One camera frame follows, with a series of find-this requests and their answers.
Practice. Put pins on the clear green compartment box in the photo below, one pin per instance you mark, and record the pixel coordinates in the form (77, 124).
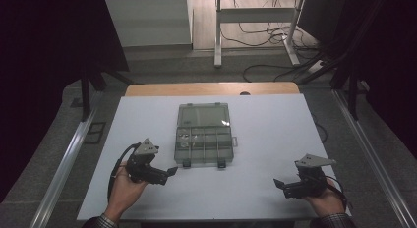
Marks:
(204, 136)

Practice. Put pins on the aluminium floor rail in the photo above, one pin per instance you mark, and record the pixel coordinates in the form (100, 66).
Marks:
(370, 156)
(62, 169)

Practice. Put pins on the white metal desk frame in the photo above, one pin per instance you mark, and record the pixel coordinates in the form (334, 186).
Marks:
(255, 15)

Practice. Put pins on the person's right hand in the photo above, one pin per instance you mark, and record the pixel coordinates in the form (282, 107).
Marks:
(326, 201)

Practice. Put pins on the black curtain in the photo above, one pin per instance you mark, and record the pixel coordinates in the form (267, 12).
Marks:
(387, 57)
(39, 74)

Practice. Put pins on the black metal stand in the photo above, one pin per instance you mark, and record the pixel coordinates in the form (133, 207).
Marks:
(86, 93)
(352, 90)

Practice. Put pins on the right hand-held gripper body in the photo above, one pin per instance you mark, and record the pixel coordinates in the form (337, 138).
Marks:
(309, 179)

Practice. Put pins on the small silver metal screw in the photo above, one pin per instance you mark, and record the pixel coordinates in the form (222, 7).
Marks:
(184, 145)
(183, 135)

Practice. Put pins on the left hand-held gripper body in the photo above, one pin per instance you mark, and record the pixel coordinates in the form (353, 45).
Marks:
(144, 165)

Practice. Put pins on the white power strip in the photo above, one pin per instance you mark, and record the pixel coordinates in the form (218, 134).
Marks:
(316, 67)

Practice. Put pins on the person's left hand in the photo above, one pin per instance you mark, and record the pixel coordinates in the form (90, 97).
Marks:
(126, 192)

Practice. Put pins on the white cabinet panel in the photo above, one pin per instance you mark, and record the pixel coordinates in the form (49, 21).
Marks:
(147, 21)

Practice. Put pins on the white table cover sheet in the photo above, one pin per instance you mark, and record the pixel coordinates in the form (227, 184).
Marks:
(262, 156)

